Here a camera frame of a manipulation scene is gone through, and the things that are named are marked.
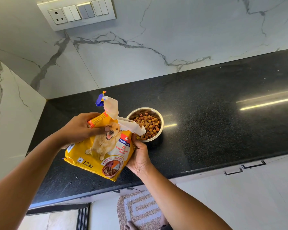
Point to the person's right hand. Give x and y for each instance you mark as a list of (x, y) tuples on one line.
[(140, 158)]

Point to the person's left hand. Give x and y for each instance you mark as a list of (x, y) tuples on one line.
[(76, 129)]

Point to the person's right thumb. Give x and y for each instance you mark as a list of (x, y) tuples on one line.
[(138, 143)]

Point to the person's left thumb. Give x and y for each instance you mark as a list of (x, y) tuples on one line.
[(99, 131)]

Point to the yellow dog food bag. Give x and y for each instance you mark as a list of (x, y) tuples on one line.
[(103, 153)]

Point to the person's right forearm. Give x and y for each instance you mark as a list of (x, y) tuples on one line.
[(177, 203)]

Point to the person's left forearm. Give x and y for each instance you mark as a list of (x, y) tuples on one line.
[(21, 184)]

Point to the steel pet bowl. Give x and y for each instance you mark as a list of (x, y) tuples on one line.
[(156, 135)]

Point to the heap of brown kibble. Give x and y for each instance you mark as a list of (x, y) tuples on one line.
[(150, 124)]

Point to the beige patterned floor mat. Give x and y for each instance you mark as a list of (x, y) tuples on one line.
[(139, 210)]

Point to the person's foot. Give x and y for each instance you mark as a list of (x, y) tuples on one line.
[(130, 226)]

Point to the white base cabinet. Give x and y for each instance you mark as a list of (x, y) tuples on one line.
[(242, 196)]

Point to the black door frame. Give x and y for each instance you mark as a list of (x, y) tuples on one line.
[(82, 217)]

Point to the white wall switch panel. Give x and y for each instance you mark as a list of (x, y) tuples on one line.
[(76, 13)]

